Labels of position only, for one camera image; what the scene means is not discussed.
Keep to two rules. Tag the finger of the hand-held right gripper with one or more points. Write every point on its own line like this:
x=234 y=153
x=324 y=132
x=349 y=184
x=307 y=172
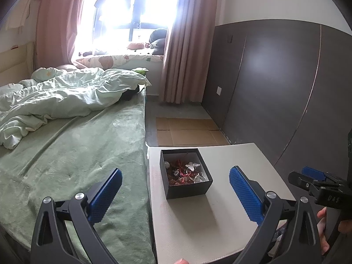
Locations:
x=312 y=171
x=301 y=181

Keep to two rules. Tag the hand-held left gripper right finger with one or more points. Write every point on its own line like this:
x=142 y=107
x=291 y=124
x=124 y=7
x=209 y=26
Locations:
x=244 y=195

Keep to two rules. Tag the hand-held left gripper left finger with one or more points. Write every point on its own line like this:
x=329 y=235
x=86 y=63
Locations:
x=107 y=195

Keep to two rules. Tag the black jewelry box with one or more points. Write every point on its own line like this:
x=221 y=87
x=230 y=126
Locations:
x=189 y=191

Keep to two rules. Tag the person's right hand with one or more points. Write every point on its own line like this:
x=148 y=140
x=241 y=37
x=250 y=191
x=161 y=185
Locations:
x=322 y=225

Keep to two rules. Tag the person's left hand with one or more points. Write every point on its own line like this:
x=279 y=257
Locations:
x=181 y=261

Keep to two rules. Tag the white side table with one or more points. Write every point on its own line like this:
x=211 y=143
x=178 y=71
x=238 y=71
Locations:
x=220 y=225

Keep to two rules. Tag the bed with green sheet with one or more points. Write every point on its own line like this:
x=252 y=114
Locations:
x=82 y=156

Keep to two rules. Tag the white hair ornament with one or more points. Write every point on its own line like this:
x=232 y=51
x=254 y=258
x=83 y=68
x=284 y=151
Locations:
x=200 y=178

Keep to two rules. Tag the white flower hair clip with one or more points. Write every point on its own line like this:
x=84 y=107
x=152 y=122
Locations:
x=192 y=166

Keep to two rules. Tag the small white shell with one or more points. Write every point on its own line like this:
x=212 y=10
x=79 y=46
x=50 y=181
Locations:
x=167 y=165

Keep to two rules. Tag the flattened cardboard sheet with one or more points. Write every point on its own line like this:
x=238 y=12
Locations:
x=189 y=132

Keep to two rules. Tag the dark brown wardrobe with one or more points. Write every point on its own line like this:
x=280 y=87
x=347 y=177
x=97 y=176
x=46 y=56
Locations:
x=275 y=88

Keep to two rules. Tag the light green quilt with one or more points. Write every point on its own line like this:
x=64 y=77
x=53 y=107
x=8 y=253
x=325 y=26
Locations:
x=68 y=93

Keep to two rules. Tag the printed window sill cushion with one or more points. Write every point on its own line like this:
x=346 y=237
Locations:
x=118 y=59

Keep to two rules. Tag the orange plush toy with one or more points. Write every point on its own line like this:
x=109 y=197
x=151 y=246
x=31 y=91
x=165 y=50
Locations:
x=136 y=46

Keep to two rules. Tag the pink curtain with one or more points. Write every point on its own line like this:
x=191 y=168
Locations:
x=189 y=46
x=60 y=19

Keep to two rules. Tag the dark cushion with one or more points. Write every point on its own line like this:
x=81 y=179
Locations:
x=158 y=42

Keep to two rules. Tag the beige headboard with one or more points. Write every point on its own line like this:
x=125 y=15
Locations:
x=16 y=57

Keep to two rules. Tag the window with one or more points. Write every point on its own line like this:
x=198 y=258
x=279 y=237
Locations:
x=123 y=11

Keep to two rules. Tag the white wall socket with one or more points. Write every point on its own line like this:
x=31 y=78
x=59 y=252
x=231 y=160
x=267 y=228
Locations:
x=219 y=90

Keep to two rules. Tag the paper sheets on wall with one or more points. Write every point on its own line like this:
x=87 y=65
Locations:
x=22 y=8

